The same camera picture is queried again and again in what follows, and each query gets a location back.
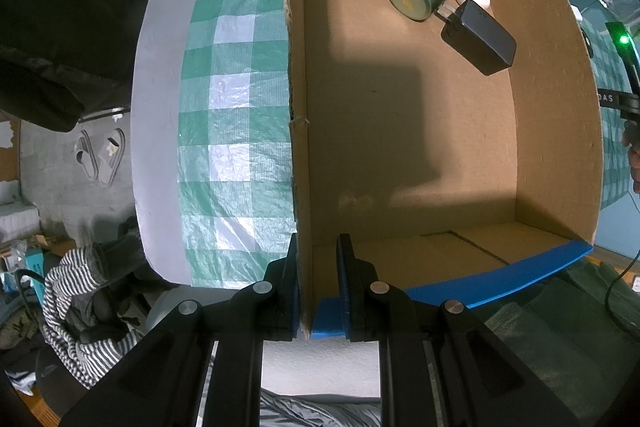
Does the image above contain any white box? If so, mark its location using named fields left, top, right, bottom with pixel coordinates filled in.
left=0, top=202, right=40, bottom=243

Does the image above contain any dark grey rectangular device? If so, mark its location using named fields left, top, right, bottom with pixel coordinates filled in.
left=434, top=0, right=517, bottom=76

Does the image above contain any black cable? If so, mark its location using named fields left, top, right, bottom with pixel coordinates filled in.
left=604, top=247, right=640, bottom=338

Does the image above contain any grey slipper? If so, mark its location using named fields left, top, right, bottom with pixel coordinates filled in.
left=75, top=129, right=98, bottom=180
left=97, top=128, right=126, bottom=186

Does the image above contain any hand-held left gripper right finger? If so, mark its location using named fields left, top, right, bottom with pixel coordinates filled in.
left=336, top=233, right=586, bottom=427

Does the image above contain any striped cloth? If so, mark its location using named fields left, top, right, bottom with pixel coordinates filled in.
left=41, top=244, right=146, bottom=388

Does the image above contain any black hanging cloth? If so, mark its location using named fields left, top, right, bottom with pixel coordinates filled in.
left=0, top=0, right=161, bottom=132

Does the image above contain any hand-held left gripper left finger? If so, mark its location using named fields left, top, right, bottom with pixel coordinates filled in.
left=59, top=233, right=303, bottom=427

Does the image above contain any large-check green tablecloth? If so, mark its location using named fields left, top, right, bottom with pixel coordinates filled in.
left=177, top=0, right=632, bottom=288

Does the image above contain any brown cardboard sheet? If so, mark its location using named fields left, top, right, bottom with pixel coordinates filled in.
left=0, top=117, right=23, bottom=182

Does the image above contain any teal box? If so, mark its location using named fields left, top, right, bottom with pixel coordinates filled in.
left=15, top=252, right=48, bottom=293

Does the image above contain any person's right hand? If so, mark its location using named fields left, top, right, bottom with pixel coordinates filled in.
left=621, top=121, right=640, bottom=195

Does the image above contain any blue cardboard box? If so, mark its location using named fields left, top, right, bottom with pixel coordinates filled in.
left=284, top=0, right=606, bottom=342

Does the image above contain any dark green cloth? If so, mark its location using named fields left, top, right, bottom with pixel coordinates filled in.
left=475, top=252, right=640, bottom=427

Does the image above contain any grey bedding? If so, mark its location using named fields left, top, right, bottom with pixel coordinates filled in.
left=260, top=388, right=383, bottom=427

